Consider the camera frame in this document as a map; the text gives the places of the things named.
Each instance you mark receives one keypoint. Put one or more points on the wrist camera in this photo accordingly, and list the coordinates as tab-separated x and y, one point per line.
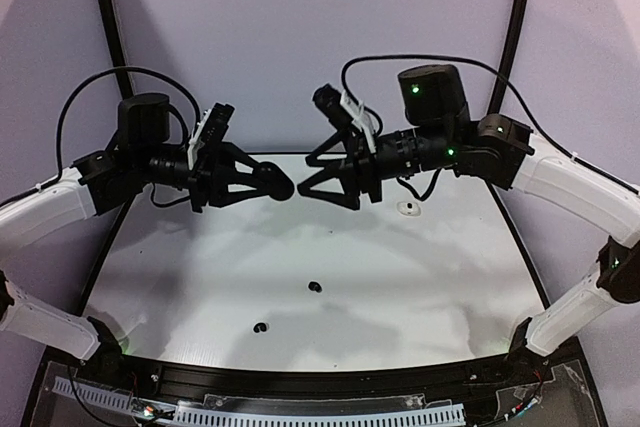
209	133
347	115

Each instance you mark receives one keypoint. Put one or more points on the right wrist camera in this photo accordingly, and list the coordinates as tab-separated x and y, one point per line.
347	115

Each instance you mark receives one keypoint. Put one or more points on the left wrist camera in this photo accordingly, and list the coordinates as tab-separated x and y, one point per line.
209	133

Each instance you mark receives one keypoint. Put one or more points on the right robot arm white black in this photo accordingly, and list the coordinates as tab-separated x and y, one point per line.
503	152

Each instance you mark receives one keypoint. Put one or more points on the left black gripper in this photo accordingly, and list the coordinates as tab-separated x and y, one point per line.
203	179

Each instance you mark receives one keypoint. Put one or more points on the black earbud charging case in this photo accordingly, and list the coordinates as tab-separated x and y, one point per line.
275	181

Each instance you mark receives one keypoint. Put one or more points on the black front aluminium rail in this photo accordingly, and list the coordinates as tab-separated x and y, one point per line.
173	380

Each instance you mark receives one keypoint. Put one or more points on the left black frame post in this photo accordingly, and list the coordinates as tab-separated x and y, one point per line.
111	32

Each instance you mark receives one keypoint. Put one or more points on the black earbud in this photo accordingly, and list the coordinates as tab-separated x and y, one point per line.
260	327
315	287

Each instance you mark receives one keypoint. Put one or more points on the black earbud front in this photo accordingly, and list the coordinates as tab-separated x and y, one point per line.
260	327

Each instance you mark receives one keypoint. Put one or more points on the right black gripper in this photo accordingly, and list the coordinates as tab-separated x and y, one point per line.
365	165

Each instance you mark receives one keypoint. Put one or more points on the right black frame post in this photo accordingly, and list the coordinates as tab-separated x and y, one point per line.
512	37

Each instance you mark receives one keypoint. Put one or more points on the white slotted cable duct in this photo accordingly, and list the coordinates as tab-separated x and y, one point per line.
411	410

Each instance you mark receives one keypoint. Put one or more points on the black frame post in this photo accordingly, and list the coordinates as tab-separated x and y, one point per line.
111	32
512	37

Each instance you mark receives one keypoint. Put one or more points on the white earbud charging case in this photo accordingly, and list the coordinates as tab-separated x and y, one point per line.
409	209

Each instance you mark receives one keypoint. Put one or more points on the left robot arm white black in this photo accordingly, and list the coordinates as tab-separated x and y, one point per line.
90	187

